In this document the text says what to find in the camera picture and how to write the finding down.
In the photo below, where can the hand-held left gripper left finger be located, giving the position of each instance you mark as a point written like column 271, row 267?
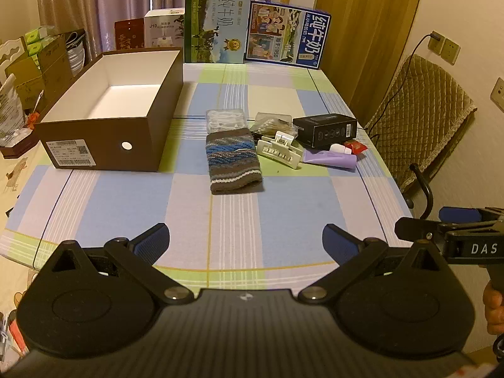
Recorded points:
column 151, row 241

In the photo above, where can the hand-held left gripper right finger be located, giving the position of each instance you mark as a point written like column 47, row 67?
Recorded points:
column 339, row 243

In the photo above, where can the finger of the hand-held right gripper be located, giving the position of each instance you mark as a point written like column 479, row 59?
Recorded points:
column 417, row 229
column 458, row 215

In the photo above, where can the purple cream tube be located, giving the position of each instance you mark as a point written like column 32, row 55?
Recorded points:
column 328, row 160

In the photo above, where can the small white bottle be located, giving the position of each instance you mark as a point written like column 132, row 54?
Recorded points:
column 339, row 149

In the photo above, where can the red patterned packet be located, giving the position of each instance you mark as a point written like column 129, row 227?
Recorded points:
column 357, row 147

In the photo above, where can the brown cardboard shoe box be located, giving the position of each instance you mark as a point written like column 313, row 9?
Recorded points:
column 102, row 147

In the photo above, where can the white hair clip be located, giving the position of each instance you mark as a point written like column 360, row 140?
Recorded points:
column 277, row 152

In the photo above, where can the striped knitted sock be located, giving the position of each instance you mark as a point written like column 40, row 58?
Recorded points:
column 232, row 161

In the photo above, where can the black product box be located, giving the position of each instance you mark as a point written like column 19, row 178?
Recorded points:
column 325, row 130

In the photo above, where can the bag of cotton swabs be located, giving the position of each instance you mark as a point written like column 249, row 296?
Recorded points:
column 273, row 122

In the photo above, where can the clear plastic swab box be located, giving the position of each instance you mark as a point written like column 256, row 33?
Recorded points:
column 225, row 120

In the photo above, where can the person's right hand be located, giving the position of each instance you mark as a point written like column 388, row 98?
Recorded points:
column 494, row 309

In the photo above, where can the plaid checked tablecloth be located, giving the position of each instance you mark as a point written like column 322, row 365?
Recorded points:
column 244, row 212

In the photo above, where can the chair with quilted cover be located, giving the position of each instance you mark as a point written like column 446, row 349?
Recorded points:
column 425, row 118

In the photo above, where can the animal print bed sheet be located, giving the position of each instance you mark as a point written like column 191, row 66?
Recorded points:
column 17, row 183

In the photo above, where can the dark red hexagonal box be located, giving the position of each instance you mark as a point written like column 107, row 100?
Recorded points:
column 17, row 145

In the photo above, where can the silver foil bag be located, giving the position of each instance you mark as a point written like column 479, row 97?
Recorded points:
column 7, row 106

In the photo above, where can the large brown cardboard box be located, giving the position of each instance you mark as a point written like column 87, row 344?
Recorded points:
column 47, row 71

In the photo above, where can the white plastic bucket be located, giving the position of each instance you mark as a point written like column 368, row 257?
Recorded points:
column 75, row 53

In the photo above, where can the dark red gift box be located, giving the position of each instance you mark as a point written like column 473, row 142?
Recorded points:
column 129, row 35

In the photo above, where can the white appliance box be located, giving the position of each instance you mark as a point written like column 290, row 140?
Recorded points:
column 163, row 29

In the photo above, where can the blue milk carton box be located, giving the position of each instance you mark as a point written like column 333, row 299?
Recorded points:
column 287, row 35

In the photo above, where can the green milk carton box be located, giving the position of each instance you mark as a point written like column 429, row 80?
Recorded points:
column 216, row 23

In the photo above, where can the stack of green tissue packs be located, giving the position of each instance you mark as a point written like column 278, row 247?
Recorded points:
column 37, row 39

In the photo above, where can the white carved chair back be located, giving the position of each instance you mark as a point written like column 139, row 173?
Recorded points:
column 10, row 49

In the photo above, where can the beige wall switch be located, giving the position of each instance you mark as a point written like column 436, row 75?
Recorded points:
column 498, row 94

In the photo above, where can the beige wall socket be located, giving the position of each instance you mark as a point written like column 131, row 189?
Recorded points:
column 436, row 41
column 450, row 51

